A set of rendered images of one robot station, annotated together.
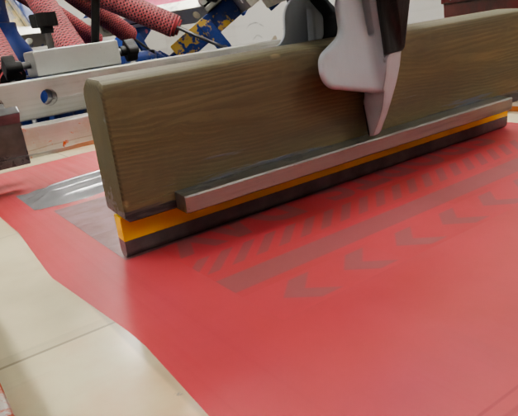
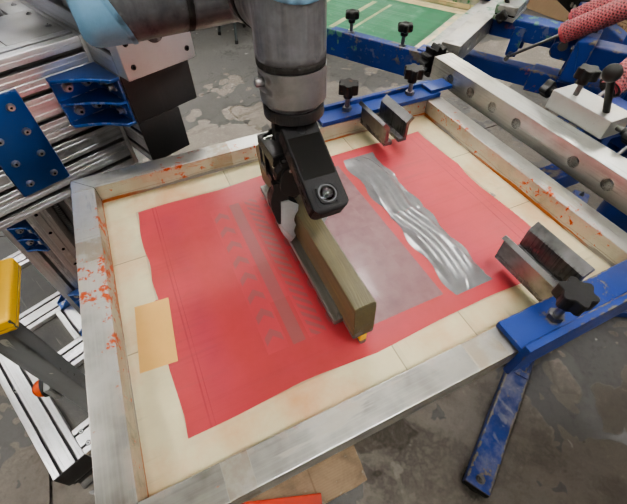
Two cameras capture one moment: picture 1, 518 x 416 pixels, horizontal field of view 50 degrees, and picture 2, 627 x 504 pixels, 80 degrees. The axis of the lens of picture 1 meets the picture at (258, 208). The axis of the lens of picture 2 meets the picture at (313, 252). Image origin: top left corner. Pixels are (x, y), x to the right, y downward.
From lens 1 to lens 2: 0.73 m
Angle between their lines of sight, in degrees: 81
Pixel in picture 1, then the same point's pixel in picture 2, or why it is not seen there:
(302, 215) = (274, 227)
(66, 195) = (353, 166)
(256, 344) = (203, 206)
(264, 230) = (267, 216)
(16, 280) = not seen: hidden behind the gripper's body
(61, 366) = (217, 179)
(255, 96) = not seen: hidden behind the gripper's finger
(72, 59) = (570, 111)
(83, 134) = (484, 156)
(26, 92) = (508, 111)
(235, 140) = not seen: hidden behind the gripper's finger
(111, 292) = (247, 184)
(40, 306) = (249, 173)
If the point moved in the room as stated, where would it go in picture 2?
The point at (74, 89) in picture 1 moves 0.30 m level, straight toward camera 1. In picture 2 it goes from (530, 130) to (378, 144)
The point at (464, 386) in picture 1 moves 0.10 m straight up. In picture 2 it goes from (168, 229) to (148, 184)
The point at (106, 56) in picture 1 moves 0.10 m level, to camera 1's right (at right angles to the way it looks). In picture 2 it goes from (593, 127) to (615, 161)
